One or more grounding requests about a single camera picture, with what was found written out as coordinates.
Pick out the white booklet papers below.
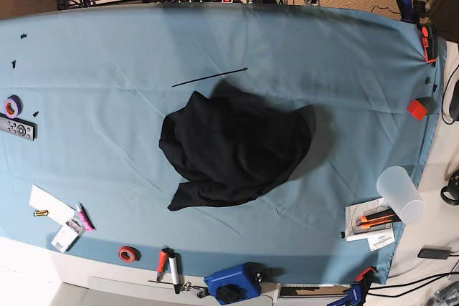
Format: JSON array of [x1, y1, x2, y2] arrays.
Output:
[[344, 198, 398, 252]]

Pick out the blue orange bar clamp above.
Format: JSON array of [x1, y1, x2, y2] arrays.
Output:
[[328, 267, 377, 306]]

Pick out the light blue table cloth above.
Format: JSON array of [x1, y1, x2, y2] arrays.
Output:
[[1, 4, 446, 284]]

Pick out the black cable tie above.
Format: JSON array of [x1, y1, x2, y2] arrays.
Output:
[[171, 67, 248, 87]]

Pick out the black remote control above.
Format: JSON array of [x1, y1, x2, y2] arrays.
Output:
[[0, 114, 37, 141]]

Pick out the purple tape roll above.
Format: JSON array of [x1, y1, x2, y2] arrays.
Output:
[[3, 95, 23, 119]]

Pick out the red handled screwdriver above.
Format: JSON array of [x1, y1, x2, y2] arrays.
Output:
[[156, 247, 169, 283]]

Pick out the black t-shirt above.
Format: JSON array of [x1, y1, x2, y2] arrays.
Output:
[[158, 84, 313, 211]]

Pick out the translucent plastic cup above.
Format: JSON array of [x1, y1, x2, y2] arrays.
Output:
[[377, 166, 425, 224]]

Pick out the red tape roll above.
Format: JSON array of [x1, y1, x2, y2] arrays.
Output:
[[118, 246, 141, 263]]

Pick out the pink marker package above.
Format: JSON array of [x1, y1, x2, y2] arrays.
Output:
[[76, 203, 95, 231]]

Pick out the blue table clamp box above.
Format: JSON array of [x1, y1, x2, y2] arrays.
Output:
[[204, 263, 262, 305]]

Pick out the white paper sheet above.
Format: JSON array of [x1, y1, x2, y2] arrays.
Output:
[[29, 185, 75, 225]]

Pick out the orange black clamp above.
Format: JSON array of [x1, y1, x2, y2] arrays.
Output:
[[421, 24, 437, 63]]

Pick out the white marker pen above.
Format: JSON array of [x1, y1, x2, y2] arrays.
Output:
[[168, 252, 181, 295]]

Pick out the red cube block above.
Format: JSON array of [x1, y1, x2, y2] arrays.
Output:
[[407, 100, 427, 121]]

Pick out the white blister pack card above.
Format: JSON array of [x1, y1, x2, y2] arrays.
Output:
[[51, 219, 84, 253]]

